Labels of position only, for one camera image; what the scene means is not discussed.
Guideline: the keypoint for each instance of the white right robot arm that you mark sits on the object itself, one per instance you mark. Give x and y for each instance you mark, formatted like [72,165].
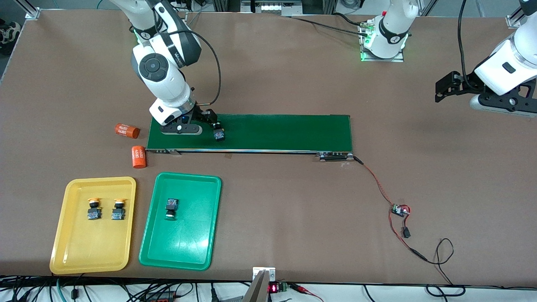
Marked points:
[161,79]

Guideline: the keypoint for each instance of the black power strip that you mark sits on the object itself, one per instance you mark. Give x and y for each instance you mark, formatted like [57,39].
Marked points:
[161,297]

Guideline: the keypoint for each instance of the red digit display module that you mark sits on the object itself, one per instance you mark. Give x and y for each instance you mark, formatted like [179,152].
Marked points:
[273,288]

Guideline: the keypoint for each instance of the metal camera mount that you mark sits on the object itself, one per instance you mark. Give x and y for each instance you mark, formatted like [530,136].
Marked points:
[262,285]

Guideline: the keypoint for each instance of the red clip lead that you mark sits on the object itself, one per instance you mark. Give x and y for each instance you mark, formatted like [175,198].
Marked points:
[304,289]

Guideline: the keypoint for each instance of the small circuit board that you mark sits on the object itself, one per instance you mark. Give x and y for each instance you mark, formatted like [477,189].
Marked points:
[398,210]

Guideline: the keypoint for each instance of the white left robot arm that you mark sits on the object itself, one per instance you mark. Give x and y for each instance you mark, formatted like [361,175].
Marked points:
[394,25]

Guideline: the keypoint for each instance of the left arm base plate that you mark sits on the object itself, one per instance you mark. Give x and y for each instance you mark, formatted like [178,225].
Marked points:
[381,59]

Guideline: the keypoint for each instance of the green plastic tray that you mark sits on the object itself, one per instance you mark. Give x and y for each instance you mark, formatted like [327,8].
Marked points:
[180,239]

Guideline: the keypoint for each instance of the orange cylinder white print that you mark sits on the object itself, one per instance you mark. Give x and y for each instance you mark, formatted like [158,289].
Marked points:
[127,131]
[139,157]

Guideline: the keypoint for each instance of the aluminium frame with lamp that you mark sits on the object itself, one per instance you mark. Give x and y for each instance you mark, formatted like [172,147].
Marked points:
[272,7]

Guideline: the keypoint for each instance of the yellow push button switch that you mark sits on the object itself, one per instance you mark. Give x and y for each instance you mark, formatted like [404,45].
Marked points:
[95,214]
[118,214]

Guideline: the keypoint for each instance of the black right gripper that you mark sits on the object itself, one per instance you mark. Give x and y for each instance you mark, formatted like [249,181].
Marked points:
[207,116]

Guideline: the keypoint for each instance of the aluminium corner bracket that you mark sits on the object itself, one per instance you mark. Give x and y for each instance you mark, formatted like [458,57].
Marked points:
[32,13]
[514,19]

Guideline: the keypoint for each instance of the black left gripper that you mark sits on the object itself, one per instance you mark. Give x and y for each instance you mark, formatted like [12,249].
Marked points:
[465,86]

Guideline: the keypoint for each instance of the green push button switch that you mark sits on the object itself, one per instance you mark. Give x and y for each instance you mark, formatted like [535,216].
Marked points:
[171,206]
[219,134]

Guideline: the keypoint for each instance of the patterned sneaker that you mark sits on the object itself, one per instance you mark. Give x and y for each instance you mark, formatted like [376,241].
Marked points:
[8,35]

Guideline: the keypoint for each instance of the green conveyor belt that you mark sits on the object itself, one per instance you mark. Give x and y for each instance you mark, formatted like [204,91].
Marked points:
[285,132]

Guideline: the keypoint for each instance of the yellow plastic tray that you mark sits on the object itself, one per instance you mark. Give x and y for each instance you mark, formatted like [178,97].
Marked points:
[94,247]

